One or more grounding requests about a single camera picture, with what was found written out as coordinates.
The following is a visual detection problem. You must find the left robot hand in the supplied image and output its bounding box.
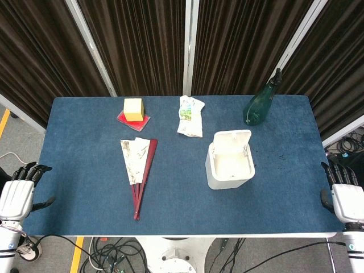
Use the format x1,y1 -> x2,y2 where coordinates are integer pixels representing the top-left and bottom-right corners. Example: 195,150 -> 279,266
0,162 -> 56,222

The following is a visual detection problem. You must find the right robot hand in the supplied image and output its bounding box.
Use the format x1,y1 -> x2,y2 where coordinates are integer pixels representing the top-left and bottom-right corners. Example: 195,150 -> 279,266
320,161 -> 364,224

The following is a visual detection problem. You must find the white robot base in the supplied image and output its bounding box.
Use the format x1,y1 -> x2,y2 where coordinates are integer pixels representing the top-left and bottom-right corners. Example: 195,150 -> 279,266
133,236 -> 217,273

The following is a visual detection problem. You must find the white open-lid bin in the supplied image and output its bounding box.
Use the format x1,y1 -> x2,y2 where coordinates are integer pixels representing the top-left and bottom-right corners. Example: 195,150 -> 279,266
205,141 -> 256,191

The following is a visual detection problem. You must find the white plastic box lid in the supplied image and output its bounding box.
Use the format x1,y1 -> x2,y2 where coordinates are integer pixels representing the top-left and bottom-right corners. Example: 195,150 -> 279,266
212,130 -> 253,156

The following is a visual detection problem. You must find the black and white sneaker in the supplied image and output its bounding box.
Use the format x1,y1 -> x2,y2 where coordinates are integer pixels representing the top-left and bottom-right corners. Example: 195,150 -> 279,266
16,237 -> 43,262

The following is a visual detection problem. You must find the red paper folding fan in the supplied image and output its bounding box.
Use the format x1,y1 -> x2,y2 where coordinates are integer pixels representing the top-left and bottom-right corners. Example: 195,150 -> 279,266
120,137 -> 159,221

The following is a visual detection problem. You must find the green spray bottle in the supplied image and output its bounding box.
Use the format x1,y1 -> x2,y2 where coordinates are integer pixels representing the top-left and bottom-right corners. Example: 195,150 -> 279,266
242,68 -> 283,126

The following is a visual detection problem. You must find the red square case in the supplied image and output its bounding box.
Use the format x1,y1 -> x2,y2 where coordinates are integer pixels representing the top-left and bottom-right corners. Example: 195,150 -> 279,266
117,111 -> 152,133

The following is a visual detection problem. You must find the yellow cube block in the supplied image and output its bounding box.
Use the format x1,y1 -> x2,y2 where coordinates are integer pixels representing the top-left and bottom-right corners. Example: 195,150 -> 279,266
123,97 -> 145,122

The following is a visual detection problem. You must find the blue table mat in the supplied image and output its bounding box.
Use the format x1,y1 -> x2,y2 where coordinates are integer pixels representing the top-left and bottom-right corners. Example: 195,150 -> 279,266
21,95 -> 345,237

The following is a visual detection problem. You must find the white crumpled snack bag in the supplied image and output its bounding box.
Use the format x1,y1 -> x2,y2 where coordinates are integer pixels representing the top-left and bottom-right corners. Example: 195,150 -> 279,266
176,95 -> 205,139

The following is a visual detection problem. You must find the brown curtain partition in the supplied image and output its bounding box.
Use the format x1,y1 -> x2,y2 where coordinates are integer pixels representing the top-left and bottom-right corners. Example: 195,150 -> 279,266
0,0 -> 364,142

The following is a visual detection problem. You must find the black cable pile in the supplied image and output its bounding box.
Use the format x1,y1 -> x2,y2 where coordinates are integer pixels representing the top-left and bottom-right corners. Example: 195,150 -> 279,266
325,129 -> 364,157

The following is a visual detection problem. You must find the black cable bundle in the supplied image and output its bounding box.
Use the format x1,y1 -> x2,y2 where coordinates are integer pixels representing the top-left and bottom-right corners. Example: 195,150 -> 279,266
79,237 -> 148,273

